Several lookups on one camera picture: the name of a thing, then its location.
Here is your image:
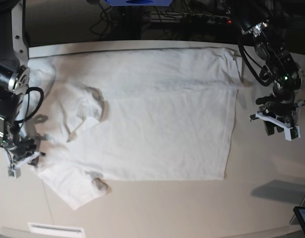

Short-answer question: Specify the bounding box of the blue box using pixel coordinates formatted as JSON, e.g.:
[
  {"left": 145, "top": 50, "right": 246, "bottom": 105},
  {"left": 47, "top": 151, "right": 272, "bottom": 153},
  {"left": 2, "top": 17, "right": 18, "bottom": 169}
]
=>
[{"left": 105, "top": 0, "right": 172, "bottom": 6}]

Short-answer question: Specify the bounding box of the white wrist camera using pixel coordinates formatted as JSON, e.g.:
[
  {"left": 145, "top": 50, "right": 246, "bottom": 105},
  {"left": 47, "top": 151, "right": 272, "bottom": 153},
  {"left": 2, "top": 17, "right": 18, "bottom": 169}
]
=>
[
  {"left": 284, "top": 125, "right": 301, "bottom": 141},
  {"left": 7, "top": 168, "right": 21, "bottom": 179}
]

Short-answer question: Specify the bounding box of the white label strip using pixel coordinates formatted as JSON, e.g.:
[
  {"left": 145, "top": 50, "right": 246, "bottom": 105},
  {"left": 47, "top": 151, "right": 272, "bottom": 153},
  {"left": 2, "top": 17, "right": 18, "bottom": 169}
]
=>
[{"left": 28, "top": 222, "right": 85, "bottom": 238}]

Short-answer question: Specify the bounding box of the black power strip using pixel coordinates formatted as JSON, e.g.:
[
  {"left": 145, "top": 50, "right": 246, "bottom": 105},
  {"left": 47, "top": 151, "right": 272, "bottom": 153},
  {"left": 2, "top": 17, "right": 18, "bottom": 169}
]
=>
[{"left": 185, "top": 14, "right": 232, "bottom": 24}]

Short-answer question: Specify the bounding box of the gripper body with bracket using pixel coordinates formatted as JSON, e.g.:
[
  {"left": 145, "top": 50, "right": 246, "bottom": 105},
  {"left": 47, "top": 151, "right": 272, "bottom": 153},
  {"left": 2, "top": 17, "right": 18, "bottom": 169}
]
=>
[
  {"left": 250, "top": 96, "right": 305, "bottom": 127},
  {"left": 3, "top": 139, "right": 46, "bottom": 168}
]

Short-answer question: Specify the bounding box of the white T-shirt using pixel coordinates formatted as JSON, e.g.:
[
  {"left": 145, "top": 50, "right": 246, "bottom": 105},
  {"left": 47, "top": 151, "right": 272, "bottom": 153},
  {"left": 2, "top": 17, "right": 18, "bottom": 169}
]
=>
[{"left": 26, "top": 47, "right": 243, "bottom": 210}]

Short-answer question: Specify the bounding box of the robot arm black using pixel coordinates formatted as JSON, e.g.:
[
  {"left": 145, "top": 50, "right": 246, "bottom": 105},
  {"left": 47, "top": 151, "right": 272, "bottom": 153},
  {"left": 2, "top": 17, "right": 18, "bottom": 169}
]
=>
[
  {"left": 0, "top": 0, "right": 44, "bottom": 170},
  {"left": 221, "top": 0, "right": 305, "bottom": 141}
]

